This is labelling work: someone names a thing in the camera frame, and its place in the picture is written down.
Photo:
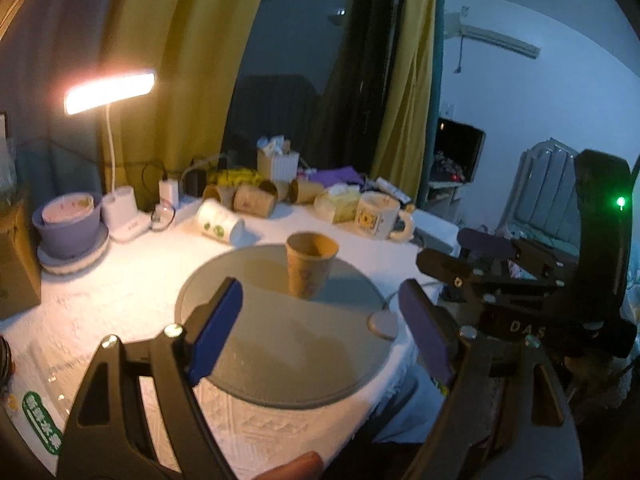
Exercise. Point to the white tube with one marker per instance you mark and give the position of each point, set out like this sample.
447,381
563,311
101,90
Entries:
396,187

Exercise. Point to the brown paper cup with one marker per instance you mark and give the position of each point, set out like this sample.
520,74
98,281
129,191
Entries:
216,193
252,201
309,272
306,191

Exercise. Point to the round white coaster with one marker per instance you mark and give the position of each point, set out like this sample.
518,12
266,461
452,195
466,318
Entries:
384,325

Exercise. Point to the grey chair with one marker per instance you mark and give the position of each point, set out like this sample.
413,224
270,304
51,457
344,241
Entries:
542,195

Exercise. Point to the purple cloth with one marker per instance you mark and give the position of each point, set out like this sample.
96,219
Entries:
335,177

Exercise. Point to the white air conditioner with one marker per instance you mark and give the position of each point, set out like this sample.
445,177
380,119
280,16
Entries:
495,37

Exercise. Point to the white desk lamp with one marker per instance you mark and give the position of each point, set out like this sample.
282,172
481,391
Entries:
120,210

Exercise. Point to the white cup with green print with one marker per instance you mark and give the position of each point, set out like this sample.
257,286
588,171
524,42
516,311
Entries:
217,221

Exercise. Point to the woven tissue box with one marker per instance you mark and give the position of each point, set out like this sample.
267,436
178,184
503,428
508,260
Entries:
277,162

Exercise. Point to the white tablecloth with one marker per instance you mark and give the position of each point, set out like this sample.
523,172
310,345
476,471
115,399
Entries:
125,300

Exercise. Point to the purple plate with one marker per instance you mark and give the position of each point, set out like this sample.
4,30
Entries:
75,262

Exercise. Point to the cardboard box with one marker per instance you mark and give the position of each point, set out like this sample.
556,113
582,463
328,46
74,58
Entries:
15,265

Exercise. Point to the dark monitor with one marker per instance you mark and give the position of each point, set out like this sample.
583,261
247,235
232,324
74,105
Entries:
457,150

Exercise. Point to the yellow tissue pack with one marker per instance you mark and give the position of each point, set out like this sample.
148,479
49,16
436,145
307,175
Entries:
337,205

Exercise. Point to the purple bowl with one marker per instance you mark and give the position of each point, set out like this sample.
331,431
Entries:
67,227

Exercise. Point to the white charger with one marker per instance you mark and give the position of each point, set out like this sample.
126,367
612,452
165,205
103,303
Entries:
169,193

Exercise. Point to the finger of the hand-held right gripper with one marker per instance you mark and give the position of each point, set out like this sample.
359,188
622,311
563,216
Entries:
450,270
487,245

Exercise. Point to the yellow curtain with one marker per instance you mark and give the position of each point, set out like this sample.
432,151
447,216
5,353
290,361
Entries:
190,50
412,85

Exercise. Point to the yellow bananas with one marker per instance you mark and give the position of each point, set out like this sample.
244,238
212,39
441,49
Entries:
235,177

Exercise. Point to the clear bag with green label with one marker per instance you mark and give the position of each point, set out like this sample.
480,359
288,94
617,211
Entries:
40,410

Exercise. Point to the white box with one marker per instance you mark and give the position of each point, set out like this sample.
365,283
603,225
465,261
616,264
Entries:
434,230

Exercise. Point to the grey round mat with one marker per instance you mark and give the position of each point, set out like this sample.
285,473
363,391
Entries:
280,355

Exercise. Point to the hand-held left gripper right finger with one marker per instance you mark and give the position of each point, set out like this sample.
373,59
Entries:
425,332

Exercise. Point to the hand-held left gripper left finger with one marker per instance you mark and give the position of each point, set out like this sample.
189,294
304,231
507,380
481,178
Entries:
216,331

